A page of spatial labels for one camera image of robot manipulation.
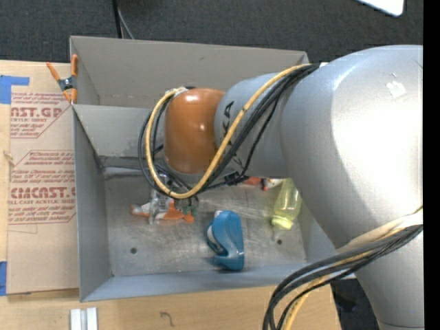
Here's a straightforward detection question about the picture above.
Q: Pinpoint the orange and white toy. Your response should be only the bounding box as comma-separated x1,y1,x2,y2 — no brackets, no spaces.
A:
130,200,195,224
241,176,285,192

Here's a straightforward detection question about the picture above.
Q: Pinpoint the yellow clear plastic bottle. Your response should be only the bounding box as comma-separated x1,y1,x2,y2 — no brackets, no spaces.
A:
271,178,304,232

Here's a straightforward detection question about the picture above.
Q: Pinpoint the blue plastic tool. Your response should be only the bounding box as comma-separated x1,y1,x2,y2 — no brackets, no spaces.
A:
206,210,245,272

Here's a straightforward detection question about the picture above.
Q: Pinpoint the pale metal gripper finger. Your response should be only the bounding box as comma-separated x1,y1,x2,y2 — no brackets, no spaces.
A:
150,188,171,208
147,206,170,225

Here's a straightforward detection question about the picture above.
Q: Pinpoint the grey metal bin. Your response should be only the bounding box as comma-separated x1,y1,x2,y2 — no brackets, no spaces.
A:
69,35,355,303

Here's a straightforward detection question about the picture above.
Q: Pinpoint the brown cardboard board red print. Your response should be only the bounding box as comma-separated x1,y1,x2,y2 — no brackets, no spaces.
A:
0,59,80,296

